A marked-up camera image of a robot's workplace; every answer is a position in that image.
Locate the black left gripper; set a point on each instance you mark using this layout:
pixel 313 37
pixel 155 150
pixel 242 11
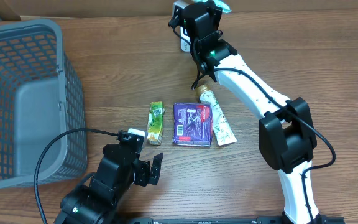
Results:
pixel 146 177

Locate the green yellow snack packet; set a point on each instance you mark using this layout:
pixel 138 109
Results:
pixel 155 123

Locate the purple Carefree pad packet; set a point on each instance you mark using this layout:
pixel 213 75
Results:
pixel 193 124

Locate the white tube gold cap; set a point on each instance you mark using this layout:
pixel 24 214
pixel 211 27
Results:
pixel 223 132

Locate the teal tissue packet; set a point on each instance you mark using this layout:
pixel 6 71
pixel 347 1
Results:
pixel 225 7

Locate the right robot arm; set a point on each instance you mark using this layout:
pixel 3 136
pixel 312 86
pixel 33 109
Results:
pixel 287 136

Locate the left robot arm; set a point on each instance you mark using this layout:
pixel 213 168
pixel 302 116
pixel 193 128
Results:
pixel 95 199

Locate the white barcode scanner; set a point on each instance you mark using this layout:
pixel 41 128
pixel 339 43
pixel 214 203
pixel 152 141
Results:
pixel 185 40

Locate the grey plastic shopping basket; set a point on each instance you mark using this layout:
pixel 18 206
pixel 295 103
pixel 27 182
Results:
pixel 42 113

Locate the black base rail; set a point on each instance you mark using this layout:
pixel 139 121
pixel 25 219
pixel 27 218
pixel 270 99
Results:
pixel 258 220

